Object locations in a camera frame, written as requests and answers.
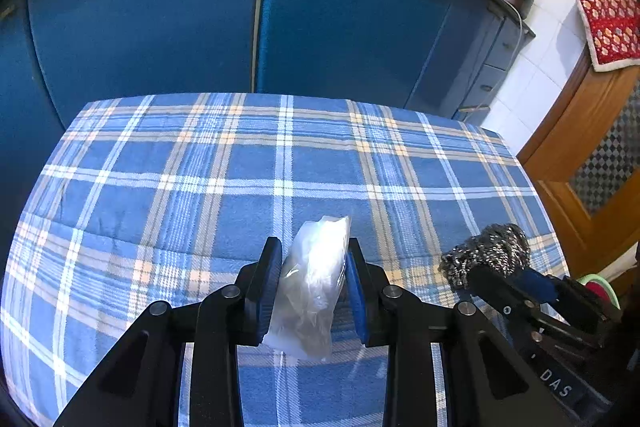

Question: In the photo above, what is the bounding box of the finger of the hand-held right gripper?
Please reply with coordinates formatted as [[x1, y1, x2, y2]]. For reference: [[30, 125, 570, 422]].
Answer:
[[467, 264, 548, 339], [517, 267, 622, 339]]

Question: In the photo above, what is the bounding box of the wooden door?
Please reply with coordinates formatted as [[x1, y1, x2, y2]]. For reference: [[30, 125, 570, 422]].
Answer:
[[517, 52, 640, 288]]

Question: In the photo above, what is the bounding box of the red quilted cloth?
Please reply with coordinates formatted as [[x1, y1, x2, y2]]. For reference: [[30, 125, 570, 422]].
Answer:
[[577, 0, 640, 72]]

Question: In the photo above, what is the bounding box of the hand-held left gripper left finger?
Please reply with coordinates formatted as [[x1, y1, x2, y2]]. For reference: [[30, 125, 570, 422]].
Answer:
[[52, 237, 284, 427]]

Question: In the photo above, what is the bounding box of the steel wool scrubber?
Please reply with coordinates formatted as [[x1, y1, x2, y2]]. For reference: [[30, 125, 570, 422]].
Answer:
[[438, 223, 532, 292]]

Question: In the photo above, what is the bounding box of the clear plastic bag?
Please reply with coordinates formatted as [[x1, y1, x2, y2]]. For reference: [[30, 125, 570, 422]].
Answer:
[[262, 215, 353, 362]]

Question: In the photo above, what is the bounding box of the blue kitchen base cabinet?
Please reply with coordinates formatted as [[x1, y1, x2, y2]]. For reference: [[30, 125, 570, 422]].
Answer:
[[0, 0, 536, 228]]

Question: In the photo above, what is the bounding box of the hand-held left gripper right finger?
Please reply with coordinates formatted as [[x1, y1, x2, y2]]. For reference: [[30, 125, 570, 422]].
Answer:
[[346, 238, 556, 427]]

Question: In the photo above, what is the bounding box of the blue plaid tablecloth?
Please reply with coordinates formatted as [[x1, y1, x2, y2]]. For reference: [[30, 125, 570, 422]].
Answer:
[[0, 93, 571, 427]]

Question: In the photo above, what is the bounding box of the red bucket with green rim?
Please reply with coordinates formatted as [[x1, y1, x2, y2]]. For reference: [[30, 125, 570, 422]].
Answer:
[[575, 274, 621, 310]]

